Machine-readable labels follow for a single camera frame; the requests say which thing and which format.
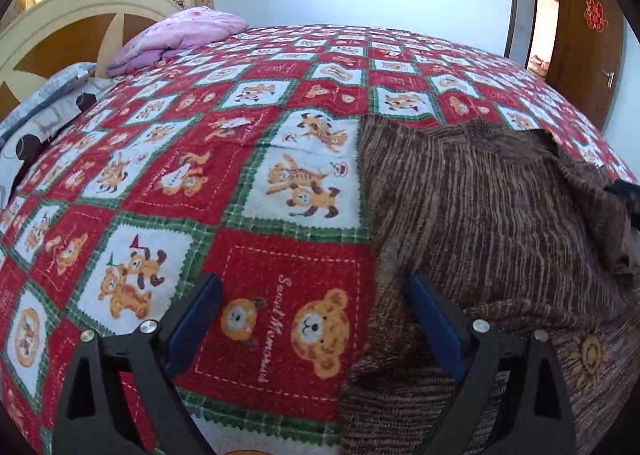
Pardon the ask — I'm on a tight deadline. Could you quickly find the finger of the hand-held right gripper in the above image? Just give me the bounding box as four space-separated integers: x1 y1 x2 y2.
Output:
603 179 640 216

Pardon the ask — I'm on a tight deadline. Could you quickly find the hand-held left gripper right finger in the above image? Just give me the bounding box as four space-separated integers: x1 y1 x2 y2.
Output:
405 273 577 455

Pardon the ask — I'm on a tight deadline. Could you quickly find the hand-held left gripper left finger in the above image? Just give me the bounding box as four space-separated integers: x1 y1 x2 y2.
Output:
52 273 223 455

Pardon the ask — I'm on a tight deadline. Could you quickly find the brown striped knit sweater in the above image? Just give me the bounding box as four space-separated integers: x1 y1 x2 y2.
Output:
340 116 640 455

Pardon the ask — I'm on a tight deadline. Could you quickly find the wooden door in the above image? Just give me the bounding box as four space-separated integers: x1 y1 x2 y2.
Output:
552 0 627 108

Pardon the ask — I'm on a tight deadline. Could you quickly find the red bear printed blanket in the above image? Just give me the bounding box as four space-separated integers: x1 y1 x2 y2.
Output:
0 24 638 455

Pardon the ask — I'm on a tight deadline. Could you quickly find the red paper door decoration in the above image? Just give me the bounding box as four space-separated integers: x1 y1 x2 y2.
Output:
583 0 609 31

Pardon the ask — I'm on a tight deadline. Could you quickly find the grey patterned bedding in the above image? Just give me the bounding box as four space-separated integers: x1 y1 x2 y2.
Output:
0 62 116 208

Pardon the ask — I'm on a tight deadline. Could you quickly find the pink quilt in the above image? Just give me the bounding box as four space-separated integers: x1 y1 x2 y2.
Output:
106 6 249 77

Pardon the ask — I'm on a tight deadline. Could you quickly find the wooden bed headboard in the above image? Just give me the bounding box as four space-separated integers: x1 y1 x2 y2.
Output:
0 0 185 121

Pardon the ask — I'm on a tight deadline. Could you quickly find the wooden door frame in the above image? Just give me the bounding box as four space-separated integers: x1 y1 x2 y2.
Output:
504 0 561 78

